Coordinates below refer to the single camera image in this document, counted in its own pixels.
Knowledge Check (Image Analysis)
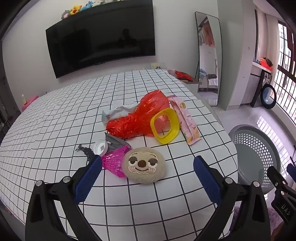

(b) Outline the washing machine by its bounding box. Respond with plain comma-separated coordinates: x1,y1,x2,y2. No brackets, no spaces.
251,70,277,110

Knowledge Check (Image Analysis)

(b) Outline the pink plastic mesh cone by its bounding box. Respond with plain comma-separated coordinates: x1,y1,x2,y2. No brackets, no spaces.
101,145,132,178

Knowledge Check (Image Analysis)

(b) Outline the grey side table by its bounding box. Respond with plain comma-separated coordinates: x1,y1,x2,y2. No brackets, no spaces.
180,79,202,93

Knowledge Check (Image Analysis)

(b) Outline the window with grille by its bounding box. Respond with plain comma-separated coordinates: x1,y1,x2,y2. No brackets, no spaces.
272,20,296,121

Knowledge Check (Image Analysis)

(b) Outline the orange basin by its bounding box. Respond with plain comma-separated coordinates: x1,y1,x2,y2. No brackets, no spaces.
260,57,274,70

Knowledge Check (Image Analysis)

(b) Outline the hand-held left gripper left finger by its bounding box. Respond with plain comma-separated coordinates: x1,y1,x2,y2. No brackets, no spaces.
25,156,103,241

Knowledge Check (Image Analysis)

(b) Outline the small red plastic bag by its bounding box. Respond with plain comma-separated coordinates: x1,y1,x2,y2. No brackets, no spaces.
174,70,193,81

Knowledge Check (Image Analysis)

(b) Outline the beige sloth face plush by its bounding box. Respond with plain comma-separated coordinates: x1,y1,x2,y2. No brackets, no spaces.
122,147,166,184

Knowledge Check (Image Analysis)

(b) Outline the pink plastic box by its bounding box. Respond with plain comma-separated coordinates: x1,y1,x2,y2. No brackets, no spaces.
22,95,40,112

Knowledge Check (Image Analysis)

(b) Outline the pink snack packet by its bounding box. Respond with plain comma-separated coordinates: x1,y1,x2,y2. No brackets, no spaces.
169,97,201,146

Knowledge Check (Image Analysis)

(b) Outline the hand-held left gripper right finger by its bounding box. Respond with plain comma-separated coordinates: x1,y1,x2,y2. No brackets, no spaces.
193,155,271,241

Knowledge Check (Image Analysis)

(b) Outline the black wall television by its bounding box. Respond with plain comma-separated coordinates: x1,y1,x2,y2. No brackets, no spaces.
46,0,156,79

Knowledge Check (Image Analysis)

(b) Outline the grey perforated laundry basket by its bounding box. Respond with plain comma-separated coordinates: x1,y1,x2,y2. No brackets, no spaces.
228,124,281,194

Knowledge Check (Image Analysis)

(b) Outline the white round lid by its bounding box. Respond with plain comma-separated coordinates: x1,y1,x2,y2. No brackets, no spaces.
94,138,109,156

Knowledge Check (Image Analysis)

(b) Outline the yellow plastic ring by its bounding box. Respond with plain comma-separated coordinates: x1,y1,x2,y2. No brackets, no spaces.
150,108,181,144

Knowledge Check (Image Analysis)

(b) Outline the standing floor mirror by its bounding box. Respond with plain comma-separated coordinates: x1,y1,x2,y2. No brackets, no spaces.
195,11,222,107

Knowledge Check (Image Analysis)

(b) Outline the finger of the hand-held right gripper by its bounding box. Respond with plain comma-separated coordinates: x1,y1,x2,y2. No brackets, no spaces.
267,166,296,225
286,163,296,178

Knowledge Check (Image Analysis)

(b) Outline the white printed wrapper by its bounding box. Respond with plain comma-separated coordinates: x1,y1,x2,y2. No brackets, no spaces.
102,103,139,126

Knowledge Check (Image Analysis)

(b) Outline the checked white bed sheet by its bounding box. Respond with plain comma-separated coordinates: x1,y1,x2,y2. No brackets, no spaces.
0,69,238,241

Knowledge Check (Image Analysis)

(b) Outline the grey foil wrapper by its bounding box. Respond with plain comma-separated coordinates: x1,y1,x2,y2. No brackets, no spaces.
105,133,132,153

